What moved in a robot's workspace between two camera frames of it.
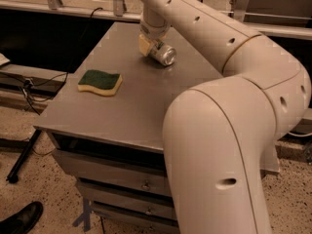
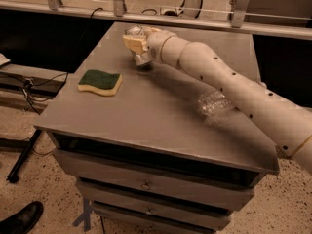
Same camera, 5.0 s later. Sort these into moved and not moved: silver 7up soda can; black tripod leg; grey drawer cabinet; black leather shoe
Moved: silver 7up soda can
Not moved: black tripod leg; black leather shoe; grey drawer cabinet
